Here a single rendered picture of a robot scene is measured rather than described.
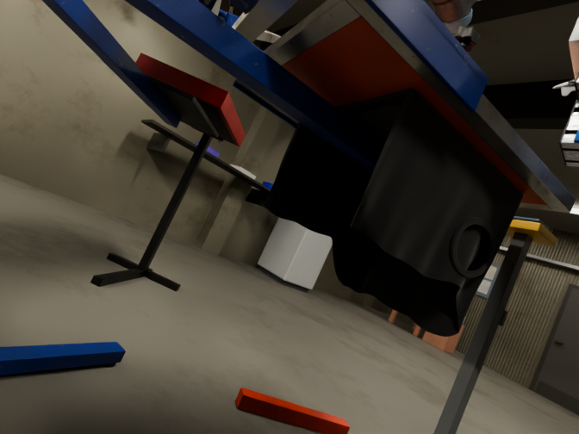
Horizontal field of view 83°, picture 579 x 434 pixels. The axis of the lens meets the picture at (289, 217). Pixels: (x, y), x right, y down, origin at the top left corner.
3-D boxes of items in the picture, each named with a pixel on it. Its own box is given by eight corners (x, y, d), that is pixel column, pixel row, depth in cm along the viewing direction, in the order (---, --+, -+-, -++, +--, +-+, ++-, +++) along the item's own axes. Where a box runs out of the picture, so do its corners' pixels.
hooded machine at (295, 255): (253, 266, 539) (293, 182, 550) (281, 276, 581) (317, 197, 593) (282, 284, 479) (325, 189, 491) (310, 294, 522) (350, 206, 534)
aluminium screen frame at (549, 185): (399, 195, 135) (402, 186, 135) (570, 213, 84) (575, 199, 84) (233, 80, 98) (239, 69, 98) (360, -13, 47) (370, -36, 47)
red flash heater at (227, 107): (175, 120, 214) (183, 104, 215) (239, 149, 213) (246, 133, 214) (130, 71, 153) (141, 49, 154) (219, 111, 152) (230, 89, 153)
